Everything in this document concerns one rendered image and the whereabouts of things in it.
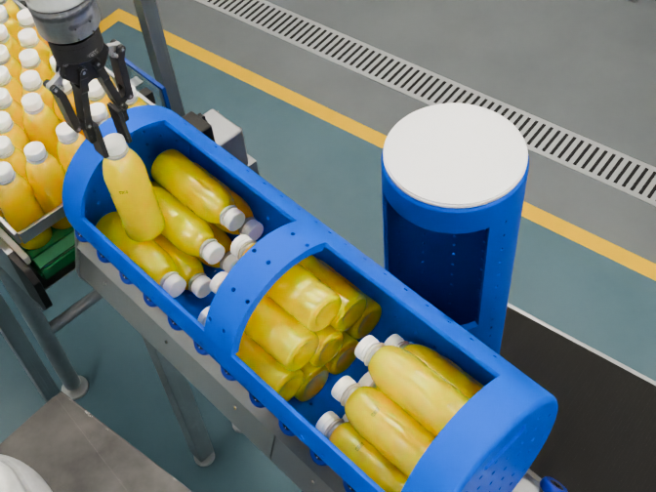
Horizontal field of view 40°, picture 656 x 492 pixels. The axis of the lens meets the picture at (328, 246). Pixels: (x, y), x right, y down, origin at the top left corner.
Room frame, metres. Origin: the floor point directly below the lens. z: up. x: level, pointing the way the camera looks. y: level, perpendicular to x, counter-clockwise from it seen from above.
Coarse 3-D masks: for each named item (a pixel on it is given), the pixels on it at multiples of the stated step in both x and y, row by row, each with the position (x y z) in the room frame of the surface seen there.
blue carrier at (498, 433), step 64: (128, 128) 1.14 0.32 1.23; (192, 128) 1.18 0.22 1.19; (64, 192) 1.09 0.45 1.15; (256, 192) 0.98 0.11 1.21; (256, 256) 0.84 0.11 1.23; (320, 256) 0.97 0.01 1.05; (192, 320) 0.80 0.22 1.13; (384, 320) 0.83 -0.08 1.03; (448, 320) 0.71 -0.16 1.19; (256, 384) 0.68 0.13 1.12; (512, 384) 0.59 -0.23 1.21; (320, 448) 0.57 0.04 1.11; (448, 448) 0.50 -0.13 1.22; (512, 448) 0.52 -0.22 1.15
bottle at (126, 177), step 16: (112, 160) 1.04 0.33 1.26; (128, 160) 1.04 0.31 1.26; (112, 176) 1.02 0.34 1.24; (128, 176) 1.02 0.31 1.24; (144, 176) 1.04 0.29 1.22; (112, 192) 1.02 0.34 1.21; (128, 192) 1.02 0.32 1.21; (144, 192) 1.03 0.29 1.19; (128, 208) 1.01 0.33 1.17; (144, 208) 1.02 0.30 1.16; (128, 224) 1.01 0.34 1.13; (144, 224) 1.01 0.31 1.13; (160, 224) 1.03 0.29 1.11; (144, 240) 1.01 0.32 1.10
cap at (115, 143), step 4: (108, 136) 1.07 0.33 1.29; (112, 136) 1.07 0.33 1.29; (116, 136) 1.07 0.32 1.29; (120, 136) 1.06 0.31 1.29; (104, 140) 1.06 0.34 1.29; (108, 140) 1.06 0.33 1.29; (112, 140) 1.06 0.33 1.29; (116, 140) 1.06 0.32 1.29; (120, 140) 1.05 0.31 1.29; (124, 140) 1.06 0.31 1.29; (108, 144) 1.05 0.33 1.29; (112, 144) 1.05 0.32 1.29; (116, 144) 1.04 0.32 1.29; (120, 144) 1.04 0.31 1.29; (124, 144) 1.05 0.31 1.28; (108, 148) 1.04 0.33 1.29; (112, 148) 1.04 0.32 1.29; (116, 148) 1.04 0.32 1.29; (120, 148) 1.04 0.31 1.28; (124, 148) 1.05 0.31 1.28; (108, 152) 1.04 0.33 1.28; (112, 152) 1.04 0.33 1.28; (116, 152) 1.04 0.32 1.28; (120, 152) 1.04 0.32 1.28
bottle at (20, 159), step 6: (12, 150) 1.28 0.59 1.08; (18, 150) 1.29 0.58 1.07; (0, 156) 1.27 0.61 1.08; (6, 156) 1.26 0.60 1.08; (12, 156) 1.27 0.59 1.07; (18, 156) 1.28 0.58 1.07; (24, 156) 1.29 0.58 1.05; (12, 162) 1.26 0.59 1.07; (18, 162) 1.27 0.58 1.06; (24, 162) 1.28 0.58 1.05; (18, 168) 1.26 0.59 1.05; (24, 168) 1.27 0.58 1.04; (24, 174) 1.26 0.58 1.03
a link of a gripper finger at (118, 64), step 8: (112, 40) 1.10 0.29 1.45; (120, 48) 1.08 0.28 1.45; (120, 56) 1.08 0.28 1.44; (112, 64) 1.09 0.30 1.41; (120, 64) 1.08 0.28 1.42; (120, 72) 1.08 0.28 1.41; (120, 80) 1.08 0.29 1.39; (128, 80) 1.08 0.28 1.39; (120, 88) 1.09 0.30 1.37; (128, 88) 1.08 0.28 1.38; (128, 96) 1.08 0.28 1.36
